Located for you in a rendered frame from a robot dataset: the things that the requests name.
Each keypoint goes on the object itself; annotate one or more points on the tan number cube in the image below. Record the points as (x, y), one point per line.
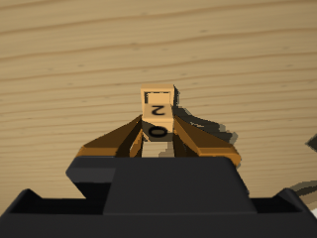
(158, 122)

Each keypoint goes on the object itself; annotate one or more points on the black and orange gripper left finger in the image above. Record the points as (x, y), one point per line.
(118, 142)

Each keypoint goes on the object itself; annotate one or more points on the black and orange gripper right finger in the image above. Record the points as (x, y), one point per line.
(199, 143)

